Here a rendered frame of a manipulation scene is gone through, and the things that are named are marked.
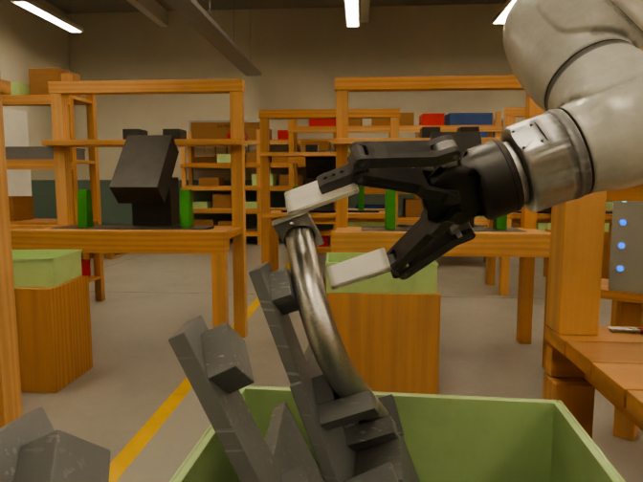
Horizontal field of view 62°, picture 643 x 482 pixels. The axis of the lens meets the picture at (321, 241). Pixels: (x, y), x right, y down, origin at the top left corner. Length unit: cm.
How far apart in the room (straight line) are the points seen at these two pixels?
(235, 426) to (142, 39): 1182
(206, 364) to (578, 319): 111
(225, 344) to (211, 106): 1109
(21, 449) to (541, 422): 62
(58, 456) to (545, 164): 44
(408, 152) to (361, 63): 1067
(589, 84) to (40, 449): 52
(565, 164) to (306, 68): 1071
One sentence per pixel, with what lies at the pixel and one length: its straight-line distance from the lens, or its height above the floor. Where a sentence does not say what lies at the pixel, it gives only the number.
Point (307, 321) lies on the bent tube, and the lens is 51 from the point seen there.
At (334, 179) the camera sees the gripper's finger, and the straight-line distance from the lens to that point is 49.
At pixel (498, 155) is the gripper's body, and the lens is 54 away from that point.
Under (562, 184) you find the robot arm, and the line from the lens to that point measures 54.
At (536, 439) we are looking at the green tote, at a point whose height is 91.
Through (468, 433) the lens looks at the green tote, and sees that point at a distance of 75.
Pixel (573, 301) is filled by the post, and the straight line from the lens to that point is 136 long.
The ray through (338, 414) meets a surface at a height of 100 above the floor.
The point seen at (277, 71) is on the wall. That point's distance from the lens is 1125.
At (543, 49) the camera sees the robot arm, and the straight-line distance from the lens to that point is 65.
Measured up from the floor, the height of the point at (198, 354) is 112.
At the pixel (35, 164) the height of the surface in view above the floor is 138.
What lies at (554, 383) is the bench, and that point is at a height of 76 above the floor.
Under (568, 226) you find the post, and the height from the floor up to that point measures 113.
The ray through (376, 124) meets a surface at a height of 203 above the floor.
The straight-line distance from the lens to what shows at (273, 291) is 53.
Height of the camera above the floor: 123
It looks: 6 degrees down
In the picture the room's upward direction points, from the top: straight up
